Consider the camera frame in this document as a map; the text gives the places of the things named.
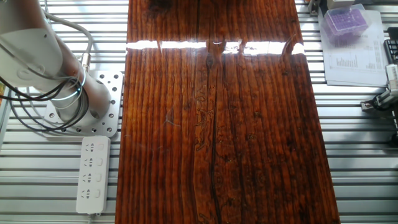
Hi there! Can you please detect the brown wooden board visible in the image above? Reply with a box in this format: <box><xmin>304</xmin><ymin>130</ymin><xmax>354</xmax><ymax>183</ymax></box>
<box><xmin>114</xmin><ymin>0</ymin><xmax>341</xmax><ymax>224</ymax></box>

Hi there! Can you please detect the white power strip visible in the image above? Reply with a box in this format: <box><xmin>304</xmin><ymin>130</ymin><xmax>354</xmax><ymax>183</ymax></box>
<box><xmin>76</xmin><ymin>136</ymin><xmax>111</xmax><ymax>215</ymax></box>

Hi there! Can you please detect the printed paper sheet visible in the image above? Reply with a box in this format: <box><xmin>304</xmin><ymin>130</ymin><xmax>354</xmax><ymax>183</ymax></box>
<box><xmin>318</xmin><ymin>7</ymin><xmax>389</xmax><ymax>88</ymax></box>

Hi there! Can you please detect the purple box in clear case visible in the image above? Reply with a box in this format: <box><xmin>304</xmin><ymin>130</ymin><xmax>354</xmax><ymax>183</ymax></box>
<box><xmin>321</xmin><ymin>3</ymin><xmax>373</xmax><ymax>44</ymax></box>

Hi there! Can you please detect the black clamp device right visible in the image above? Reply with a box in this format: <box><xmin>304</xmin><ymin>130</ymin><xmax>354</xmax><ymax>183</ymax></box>
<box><xmin>360</xmin><ymin>63</ymin><xmax>398</xmax><ymax>111</ymax></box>

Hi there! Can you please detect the black keyboard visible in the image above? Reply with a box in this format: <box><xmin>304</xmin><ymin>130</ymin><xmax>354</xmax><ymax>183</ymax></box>
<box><xmin>382</xmin><ymin>39</ymin><xmax>398</xmax><ymax>65</ymax></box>

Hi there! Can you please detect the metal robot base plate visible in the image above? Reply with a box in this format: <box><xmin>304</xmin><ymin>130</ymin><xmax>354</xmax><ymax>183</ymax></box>
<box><xmin>42</xmin><ymin>70</ymin><xmax>124</xmax><ymax>138</ymax></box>

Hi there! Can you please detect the grey cable with metal connector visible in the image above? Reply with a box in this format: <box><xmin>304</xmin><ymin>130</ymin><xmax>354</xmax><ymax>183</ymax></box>
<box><xmin>43</xmin><ymin>11</ymin><xmax>94</xmax><ymax>74</ymax></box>

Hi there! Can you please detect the black base cable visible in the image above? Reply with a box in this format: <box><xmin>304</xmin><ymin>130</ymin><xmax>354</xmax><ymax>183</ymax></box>
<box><xmin>0</xmin><ymin>76</ymin><xmax>90</xmax><ymax>133</ymax></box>

